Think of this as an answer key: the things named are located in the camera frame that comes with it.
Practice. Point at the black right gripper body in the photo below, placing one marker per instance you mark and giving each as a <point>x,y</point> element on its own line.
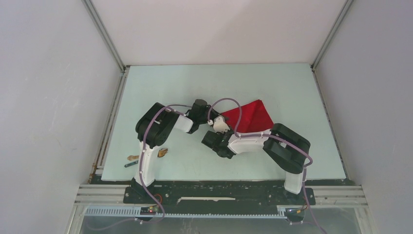
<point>223,133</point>

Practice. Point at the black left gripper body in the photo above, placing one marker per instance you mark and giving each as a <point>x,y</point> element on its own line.
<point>204,118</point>

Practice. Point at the red cloth napkin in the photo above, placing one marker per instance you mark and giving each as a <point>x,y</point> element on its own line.
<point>255,118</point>

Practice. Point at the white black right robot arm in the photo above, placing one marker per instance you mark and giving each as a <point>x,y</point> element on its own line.
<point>289,150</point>

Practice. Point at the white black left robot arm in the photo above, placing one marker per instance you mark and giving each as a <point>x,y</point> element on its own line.
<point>155,126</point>

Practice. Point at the wooden fork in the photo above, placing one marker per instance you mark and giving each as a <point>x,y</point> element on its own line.
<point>161,153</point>

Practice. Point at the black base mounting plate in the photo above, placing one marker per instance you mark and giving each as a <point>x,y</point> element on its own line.
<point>218,197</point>

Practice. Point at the aluminium corner frame post left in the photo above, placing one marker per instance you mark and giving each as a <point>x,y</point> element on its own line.
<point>102,30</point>

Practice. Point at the aluminium corner frame post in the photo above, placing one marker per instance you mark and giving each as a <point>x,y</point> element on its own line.
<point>333,31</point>
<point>102,30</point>

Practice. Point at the grey slotted cable duct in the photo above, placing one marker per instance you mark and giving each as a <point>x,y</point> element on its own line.
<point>117,211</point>

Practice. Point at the aluminium corner frame post right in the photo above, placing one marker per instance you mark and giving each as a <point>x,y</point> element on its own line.
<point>333,31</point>

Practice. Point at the aluminium front rail frame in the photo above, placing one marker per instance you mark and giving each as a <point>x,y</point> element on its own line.
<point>325,196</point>

